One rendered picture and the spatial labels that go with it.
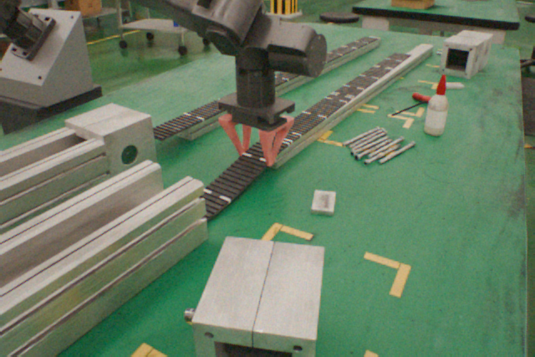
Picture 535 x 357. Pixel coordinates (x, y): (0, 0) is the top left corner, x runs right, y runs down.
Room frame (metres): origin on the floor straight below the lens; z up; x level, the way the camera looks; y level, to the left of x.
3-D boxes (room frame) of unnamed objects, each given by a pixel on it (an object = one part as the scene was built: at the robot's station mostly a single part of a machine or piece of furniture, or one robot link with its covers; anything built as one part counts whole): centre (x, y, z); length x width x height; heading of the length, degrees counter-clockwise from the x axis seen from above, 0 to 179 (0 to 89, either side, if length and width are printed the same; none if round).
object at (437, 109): (0.74, -0.33, 0.84); 0.04 x 0.04 x 0.12
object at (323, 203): (0.49, -0.08, 0.78); 0.05 x 0.03 x 0.01; 168
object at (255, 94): (0.58, 0.02, 0.92); 0.10 x 0.07 x 0.07; 55
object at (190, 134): (1.11, -0.11, 0.79); 0.96 x 0.04 x 0.03; 145
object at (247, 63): (0.58, 0.01, 0.98); 0.07 x 0.06 x 0.07; 58
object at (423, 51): (1.00, -0.27, 0.79); 0.96 x 0.04 x 0.03; 145
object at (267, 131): (0.58, 0.01, 0.85); 0.07 x 0.07 x 0.09; 55
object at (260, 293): (0.25, 0.01, 0.83); 0.11 x 0.10 x 0.10; 80
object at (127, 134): (0.59, 0.26, 0.83); 0.12 x 0.09 x 0.10; 55
